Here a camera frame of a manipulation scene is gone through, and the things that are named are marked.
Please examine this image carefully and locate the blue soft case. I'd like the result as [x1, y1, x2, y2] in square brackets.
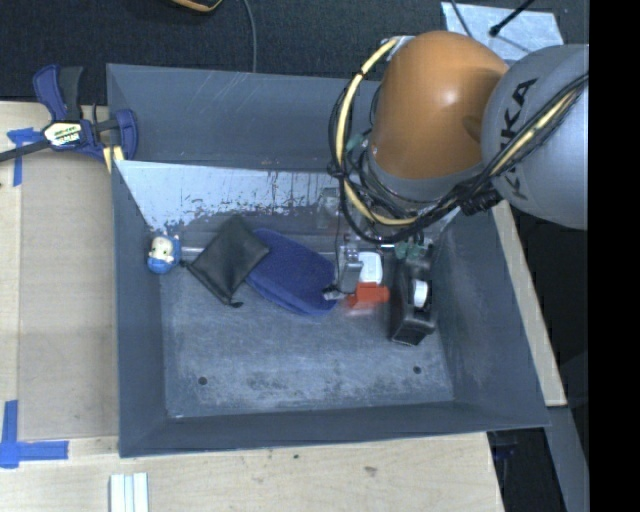
[244, 227, 342, 317]

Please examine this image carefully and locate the grey metal bin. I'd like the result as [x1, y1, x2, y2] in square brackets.
[104, 62, 552, 459]

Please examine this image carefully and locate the black cloth pouch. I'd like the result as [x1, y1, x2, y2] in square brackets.
[185, 214, 272, 308]

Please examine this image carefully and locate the blue and white toy figure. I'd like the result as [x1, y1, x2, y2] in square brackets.
[146, 233, 182, 276]

